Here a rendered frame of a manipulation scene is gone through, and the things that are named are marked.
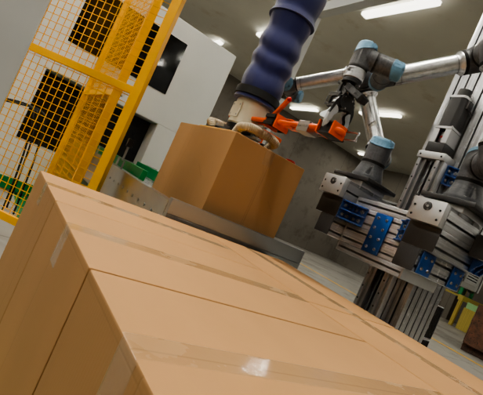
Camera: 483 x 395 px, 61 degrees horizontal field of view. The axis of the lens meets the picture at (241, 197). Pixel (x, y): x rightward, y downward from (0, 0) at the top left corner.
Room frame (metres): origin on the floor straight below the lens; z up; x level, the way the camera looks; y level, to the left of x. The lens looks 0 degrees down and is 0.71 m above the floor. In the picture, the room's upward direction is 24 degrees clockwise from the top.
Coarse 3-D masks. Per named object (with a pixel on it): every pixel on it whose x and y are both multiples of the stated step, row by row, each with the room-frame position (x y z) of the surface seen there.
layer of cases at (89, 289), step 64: (64, 192) 1.02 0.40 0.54; (64, 256) 0.66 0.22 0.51; (128, 256) 0.68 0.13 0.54; (192, 256) 0.94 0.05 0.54; (256, 256) 1.48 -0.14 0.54; (0, 320) 0.88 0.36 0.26; (64, 320) 0.55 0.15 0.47; (128, 320) 0.43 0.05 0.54; (192, 320) 0.52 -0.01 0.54; (256, 320) 0.65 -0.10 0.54; (320, 320) 0.87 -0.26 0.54; (0, 384) 0.69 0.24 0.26; (64, 384) 0.46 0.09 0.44; (128, 384) 0.35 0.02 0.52; (192, 384) 0.36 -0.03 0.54; (256, 384) 0.42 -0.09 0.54; (320, 384) 0.50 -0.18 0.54; (384, 384) 0.61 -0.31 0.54; (448, 384) 0.81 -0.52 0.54
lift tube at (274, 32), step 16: (272, 16) 1.97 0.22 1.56; (288, 16) 1.91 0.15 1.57; (272, 32) 1.93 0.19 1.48; (288, 32) 1.92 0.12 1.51; (304, 32) 1.96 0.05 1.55; (256, 48) 1.98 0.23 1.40; (272, 48) 1.92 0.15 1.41; (288, 48) 1.92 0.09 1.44; (256, 64) 1.95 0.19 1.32; (272, 64) 1.91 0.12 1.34; (288, 64) 1.95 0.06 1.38; (256, 80) 1.92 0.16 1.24; (272, 80) 1.92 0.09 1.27; (288, 80) 2.02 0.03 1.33; (240, 96) 1.99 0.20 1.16; (256, 96) 1.91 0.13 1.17; (272, 112) 2.01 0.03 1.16
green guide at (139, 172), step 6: (96, 150) 3.16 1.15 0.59; (102, 150) 3.03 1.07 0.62; (114, 162) 2.66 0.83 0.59; (120, 162) 2.56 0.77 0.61; (126, 162) 2.46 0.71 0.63; (132, 162) 2.39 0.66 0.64; (126, 168) 2.42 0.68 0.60; (132, 168) 2.34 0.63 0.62; (138, 168) 2.26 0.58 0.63; (132, 174) 2.30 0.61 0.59; (138, 174) 2.22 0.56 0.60; (144, 174) 2.20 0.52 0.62
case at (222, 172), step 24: (192, 144) 1.94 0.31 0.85; (216, 144) 1.75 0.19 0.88; (240, 144) 1.67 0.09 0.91; (168, 168) 2.07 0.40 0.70; (192, 168) 1.85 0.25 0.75; (216, 168) 1.68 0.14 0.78; (240, 168) 1.70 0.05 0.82; (264, 168) 1.76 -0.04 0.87; (288, 168) 1.82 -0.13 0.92; (168, 192) 1.97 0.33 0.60; (192, 192) 1.77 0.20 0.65; (216, 192) 1.67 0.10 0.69; (240, 192) 1.73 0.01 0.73; (264, 192) 1.79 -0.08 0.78; (288, 192) 1.85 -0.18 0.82; (240, 216) 1.75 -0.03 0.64; (264, 216) 1.82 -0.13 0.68
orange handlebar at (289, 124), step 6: (252, 120) 1.93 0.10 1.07; (258, 120) 1.89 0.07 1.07; (282, 120) 1.74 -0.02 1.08; (288, 120) 1.71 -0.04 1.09; (288, 126) 1.70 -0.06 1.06; (294, 126) 1.67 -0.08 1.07; (312, 126) 1.57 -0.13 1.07; (270, 132) 2.14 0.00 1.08; (336, 132) 1.48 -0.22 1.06; (342, 132) 1.47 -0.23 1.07
